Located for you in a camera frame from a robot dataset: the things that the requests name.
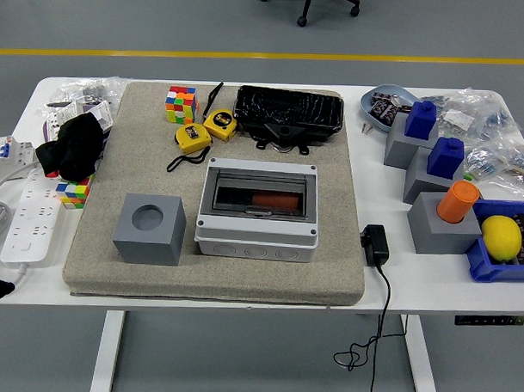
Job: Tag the smoky transparent box lid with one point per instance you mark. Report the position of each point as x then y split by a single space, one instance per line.
236 191

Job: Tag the grey electrical enclosure box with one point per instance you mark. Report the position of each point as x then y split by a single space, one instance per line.
256 239

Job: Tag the orange cylindrical battery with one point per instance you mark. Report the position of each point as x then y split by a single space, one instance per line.
457 200
274 201

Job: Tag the white circuit breaker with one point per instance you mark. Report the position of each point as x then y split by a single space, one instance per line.
18 153

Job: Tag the black pen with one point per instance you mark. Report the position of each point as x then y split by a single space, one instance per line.
57 104

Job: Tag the black cloth glove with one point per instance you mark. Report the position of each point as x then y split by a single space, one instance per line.
74 146

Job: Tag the white power strip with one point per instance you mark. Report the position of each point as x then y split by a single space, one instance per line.
35 214

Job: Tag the clear bag small parts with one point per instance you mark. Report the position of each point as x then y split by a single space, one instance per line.
91 91

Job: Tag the colourful puzzle cube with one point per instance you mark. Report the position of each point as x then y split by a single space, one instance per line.
181 105
72 193

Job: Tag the white packaging boxes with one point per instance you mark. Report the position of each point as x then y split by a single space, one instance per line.
99 115

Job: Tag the yellow tape measure square label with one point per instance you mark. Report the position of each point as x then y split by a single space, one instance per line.
191 137

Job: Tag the grey cube holder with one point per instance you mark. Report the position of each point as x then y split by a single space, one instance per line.
437 236
157 248
421 184
401 151

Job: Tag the yellow tape measure round label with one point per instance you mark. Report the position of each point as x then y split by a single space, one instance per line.
221 123

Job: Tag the white table leg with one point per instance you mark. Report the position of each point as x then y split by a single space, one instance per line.
420 360
108 350

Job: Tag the grey-brown cushion mat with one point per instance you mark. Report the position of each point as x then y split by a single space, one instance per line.
242 281

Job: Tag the black plastic tray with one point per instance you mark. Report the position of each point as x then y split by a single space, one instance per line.
286 106

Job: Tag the black office chair base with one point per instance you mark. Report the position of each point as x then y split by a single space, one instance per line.
309 2

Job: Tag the pale blue dish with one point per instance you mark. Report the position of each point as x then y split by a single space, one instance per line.
368 116

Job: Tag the dark snack packet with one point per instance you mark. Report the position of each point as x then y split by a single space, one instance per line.
385 113
384 97

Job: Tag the blue bottle-shaped block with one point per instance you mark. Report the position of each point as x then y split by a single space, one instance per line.
421 120
445 159

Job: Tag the clear plastic bag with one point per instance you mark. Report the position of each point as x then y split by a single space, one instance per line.
450 98

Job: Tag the clear bag white connectors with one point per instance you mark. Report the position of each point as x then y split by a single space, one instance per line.
457 120

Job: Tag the small green connector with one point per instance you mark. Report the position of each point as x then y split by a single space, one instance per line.
471 177

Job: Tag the clear bag blue components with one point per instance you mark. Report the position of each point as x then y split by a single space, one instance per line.
508 168
499 120

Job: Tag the blue plastic bin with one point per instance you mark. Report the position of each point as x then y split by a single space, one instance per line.
487 268

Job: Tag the yellow lemon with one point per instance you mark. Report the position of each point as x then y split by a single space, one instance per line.
501 236

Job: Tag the black table control panel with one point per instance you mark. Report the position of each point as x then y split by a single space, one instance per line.
490 320

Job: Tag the black triangular bracket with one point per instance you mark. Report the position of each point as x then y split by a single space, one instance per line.
285 132

